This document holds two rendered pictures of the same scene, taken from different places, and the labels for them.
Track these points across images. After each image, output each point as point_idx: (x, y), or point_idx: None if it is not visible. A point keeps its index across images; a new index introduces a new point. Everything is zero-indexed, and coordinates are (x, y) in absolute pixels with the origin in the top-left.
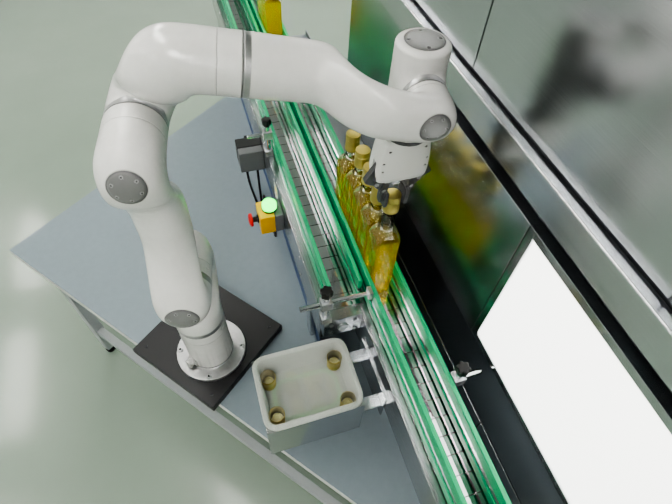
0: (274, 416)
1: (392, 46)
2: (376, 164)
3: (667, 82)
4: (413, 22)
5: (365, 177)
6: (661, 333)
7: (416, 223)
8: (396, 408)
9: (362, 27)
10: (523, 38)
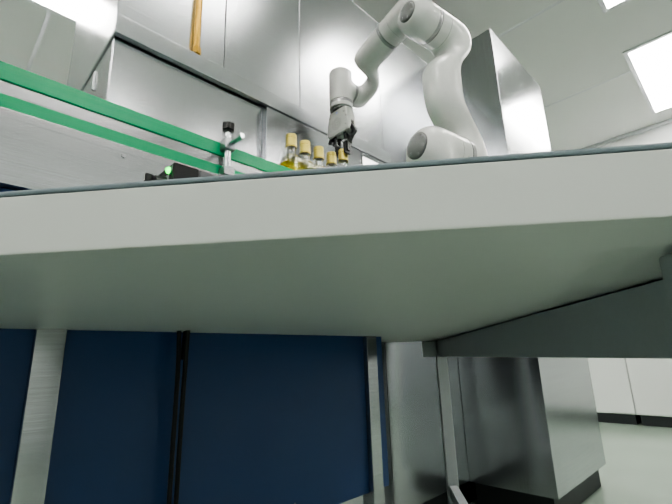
0: None
1: (217, 107)
2: (353, 121)
3: None
4: (256, 87)
5: (355, 128)
6: (391, 155)
7: None
8: None
9: (149, 96)
10: (318, 95)
